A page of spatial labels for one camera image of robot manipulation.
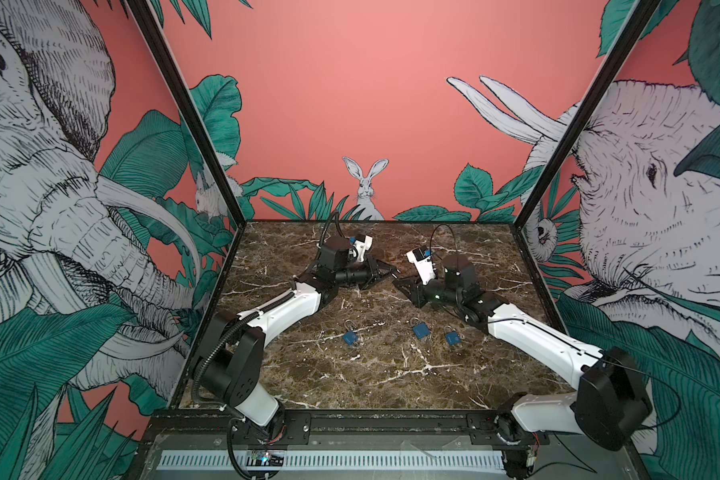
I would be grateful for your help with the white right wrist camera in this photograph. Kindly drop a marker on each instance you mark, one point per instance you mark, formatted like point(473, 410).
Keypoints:
point(421, 258)

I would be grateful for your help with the large blue padlock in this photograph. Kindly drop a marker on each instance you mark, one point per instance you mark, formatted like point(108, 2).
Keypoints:
point(421, 330)

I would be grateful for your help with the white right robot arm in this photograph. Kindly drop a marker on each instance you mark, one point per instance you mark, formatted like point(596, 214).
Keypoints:
point(608, 402)

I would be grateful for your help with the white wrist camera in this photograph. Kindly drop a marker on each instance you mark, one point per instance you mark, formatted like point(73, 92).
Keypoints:
point(421, 258)
point(360, 245)

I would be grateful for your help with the black front mounting rail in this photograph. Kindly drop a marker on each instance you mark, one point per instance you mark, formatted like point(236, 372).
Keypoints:
point(304, 425)

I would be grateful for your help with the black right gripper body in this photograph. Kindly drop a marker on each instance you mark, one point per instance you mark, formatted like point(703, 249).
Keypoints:
point(421, 295)

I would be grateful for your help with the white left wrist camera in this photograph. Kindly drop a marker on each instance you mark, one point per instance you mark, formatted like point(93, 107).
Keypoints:
point(360, 245)

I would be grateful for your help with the small circuit board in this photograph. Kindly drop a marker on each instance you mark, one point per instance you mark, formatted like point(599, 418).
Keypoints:
point(263, 460)

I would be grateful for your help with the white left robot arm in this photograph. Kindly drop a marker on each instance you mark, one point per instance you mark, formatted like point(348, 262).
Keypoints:
point(227, 365)

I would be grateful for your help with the black right corner post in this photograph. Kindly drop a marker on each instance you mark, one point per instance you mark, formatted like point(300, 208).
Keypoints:
point(629, 34)

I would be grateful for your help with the white perforated strip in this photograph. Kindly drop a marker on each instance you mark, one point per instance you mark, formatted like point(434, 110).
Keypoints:
point(334, 460)

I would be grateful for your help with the black left corner post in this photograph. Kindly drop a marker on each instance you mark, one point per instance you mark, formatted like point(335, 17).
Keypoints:
point(146, 20)

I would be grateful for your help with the black corner post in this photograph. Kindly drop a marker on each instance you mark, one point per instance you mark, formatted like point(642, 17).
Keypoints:
point(629, 34)
point(146, 20)

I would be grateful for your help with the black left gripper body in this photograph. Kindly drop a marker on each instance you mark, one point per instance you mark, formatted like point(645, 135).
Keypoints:
point(372, 272)

